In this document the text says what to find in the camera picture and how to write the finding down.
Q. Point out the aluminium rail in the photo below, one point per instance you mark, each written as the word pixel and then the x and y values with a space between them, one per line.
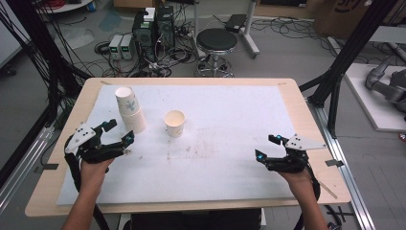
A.
pixel 22 166
pixel 344 166

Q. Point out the black computer tower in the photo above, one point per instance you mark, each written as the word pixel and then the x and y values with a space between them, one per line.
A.
pixel 143 38
pixel 165 27

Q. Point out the person's left hand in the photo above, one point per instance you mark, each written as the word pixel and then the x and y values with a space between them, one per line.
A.
pixel 94 175

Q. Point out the stack of paper cups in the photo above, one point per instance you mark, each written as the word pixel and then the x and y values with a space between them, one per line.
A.
pixel 131 115

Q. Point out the thin wooden stick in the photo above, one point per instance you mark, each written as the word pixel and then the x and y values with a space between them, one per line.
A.
pixel 328 190

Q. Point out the white metal stand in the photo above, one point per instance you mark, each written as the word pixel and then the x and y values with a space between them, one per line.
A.
pixel 250 28

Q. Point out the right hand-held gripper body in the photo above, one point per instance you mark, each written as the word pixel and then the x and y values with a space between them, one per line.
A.
pixel 297 159

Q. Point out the grey bench power supply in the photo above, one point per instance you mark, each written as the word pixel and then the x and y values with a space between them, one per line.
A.
pixel 127 48
pixel 115 47

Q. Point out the black tape strip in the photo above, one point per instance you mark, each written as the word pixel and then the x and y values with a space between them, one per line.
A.
pixel 334 163
pixel 48 167

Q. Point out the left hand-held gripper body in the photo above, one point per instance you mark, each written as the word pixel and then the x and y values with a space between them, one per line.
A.
pixel 89 150

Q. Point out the white platform board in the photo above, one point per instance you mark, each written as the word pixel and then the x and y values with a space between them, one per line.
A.
pixel 373 108

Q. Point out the white paper cup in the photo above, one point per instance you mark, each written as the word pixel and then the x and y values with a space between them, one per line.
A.
pixel 174 123

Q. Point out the flat black device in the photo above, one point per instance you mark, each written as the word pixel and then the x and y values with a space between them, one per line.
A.
pixel 235 23

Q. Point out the black round stool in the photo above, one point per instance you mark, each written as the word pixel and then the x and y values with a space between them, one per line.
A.
pixel 217 40

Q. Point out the person's right hand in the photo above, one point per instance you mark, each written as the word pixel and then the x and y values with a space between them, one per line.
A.
pixel 300 183

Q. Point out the small white box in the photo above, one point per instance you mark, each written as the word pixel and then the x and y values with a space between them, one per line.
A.
pixel 149 14

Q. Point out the brown cardboard box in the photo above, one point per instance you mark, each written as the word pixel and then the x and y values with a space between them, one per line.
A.
pixel 341 16

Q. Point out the black metal frame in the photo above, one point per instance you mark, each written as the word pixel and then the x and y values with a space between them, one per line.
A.
pixel 348 51

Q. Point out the white foam mat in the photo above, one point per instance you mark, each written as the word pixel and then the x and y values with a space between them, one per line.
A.
pixel 207 172

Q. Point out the person's dark clothing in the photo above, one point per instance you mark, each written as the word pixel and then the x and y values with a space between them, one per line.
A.
pixel 191 220

